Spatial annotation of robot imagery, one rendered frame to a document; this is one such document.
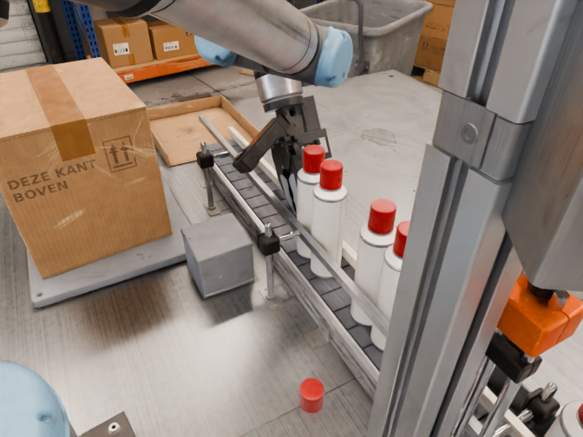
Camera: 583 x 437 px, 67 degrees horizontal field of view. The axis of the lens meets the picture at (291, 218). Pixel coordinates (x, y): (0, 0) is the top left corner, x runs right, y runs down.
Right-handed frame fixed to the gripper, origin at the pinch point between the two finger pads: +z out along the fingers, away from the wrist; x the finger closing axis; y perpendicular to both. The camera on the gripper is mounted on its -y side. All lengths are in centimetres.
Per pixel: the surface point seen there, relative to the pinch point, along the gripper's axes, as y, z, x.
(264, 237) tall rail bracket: -9.8, 0.2, -7.4
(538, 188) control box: -17, -10, -60
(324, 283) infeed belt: -1.8, 10.8, -7.8
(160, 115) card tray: -7, -29, 70
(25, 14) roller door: -40, -163, 362
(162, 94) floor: 42, -73, 316
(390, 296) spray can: -1.8, 8.4, -26.3
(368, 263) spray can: -1.7, 4.7, -22.5
